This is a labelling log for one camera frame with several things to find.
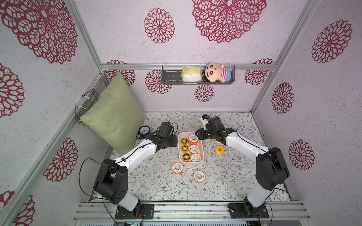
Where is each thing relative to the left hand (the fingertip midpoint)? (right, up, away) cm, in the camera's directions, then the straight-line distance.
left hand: (175, 141), depth 88 cm
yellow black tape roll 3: (+7, -11, +6) cm, 15 cm away
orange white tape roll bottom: (+15, -21, -2) cm, 26 cm away
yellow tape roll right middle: (+30, -7, +8) cm, 32 cm away
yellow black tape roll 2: (+6, -7, +9) cm, 13 cm away
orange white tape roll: (+12, 0, +10) cm, 16 cm away
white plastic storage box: (+4, +3, +13) cm, 14 cm away
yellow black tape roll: (+6, -2, +13) cm, 14 cm away
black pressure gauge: (-24, +6, +18) cm, 31 cm away
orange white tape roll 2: (+13, -7, +9) cm, 17 cm away
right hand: (+14, +6, +2) cm, 15 cm away
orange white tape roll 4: (+2, -17, 0) cm, 17 cm away
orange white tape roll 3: (+13, -11, +5) cm, 18 cm away
